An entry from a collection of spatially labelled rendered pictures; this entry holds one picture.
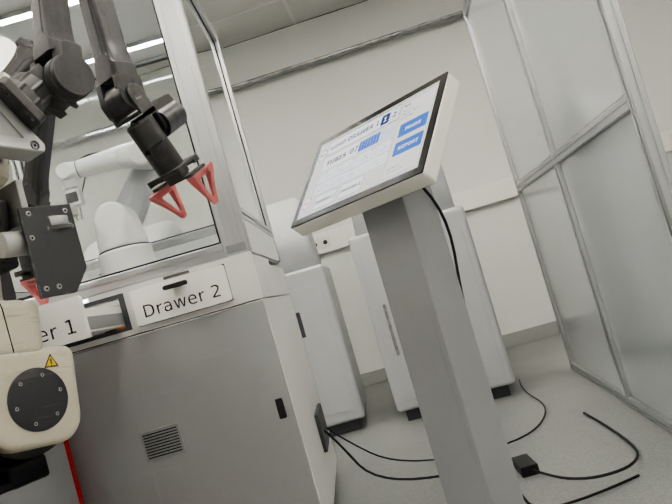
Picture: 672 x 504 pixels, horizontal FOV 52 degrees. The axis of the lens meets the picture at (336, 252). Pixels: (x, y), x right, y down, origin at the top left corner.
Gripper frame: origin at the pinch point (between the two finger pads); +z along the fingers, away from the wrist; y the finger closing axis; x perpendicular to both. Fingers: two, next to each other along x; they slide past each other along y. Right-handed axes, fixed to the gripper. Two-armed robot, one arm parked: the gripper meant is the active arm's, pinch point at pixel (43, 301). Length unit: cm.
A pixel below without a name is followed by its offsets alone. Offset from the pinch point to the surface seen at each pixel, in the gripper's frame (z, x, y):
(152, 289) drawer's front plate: 4.9, -22.1, 21.9
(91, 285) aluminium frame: -1.6, -4.5, 23.1
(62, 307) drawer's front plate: 3.4, -9.1, -10.6
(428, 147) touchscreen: -7, -106, -22
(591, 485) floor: 98, -129, 24
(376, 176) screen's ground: -5, -94, -11
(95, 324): 9.9, -11.7, -0.3
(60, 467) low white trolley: 45.2, 13.2, 8.4
